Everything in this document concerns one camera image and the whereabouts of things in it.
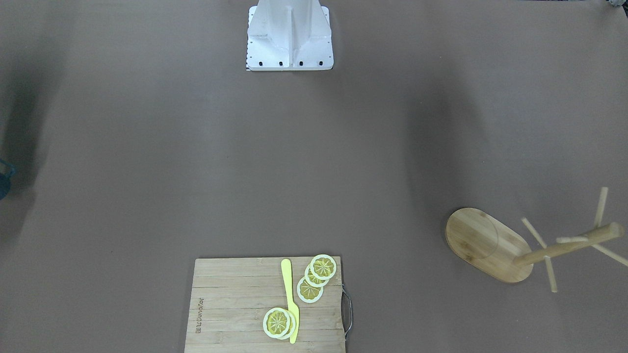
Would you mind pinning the blue mug yellow inside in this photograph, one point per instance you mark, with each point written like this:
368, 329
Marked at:
5, 178

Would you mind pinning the wooden cup storage rack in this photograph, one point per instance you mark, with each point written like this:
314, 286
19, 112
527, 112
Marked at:
495, 249

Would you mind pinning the yellow plastic knife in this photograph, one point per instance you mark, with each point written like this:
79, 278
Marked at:
286, 272

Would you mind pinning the lemon slice lower of three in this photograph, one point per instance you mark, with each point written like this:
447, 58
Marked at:
308, 293

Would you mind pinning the bamboo cutting board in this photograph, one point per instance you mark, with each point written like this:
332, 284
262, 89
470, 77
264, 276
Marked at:
230, 296

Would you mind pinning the lemon slice front by knife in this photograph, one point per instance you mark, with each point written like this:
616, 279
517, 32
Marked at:
275, 322

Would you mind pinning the lemon slice top outer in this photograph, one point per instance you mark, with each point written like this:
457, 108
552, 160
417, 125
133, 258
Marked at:
323, 266

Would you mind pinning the lemon slice under front one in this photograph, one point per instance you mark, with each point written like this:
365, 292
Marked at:
291, 328

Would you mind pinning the lemon slice middle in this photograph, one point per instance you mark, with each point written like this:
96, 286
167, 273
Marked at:
313, 280

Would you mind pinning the white metal mount base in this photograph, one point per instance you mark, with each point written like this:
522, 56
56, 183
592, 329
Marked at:
289, 35

